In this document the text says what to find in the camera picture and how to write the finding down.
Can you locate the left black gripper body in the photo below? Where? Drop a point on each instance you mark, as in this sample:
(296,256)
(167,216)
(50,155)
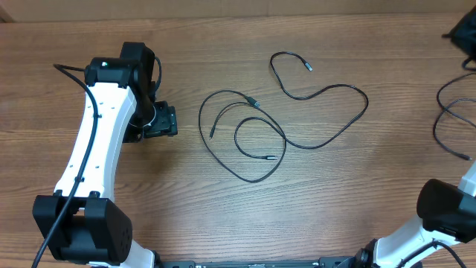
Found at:
(164,122)

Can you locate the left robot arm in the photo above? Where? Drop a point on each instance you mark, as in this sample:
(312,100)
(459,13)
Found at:
(79,221)

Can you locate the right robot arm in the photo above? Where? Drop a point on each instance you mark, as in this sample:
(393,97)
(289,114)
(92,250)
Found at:
(445,213)

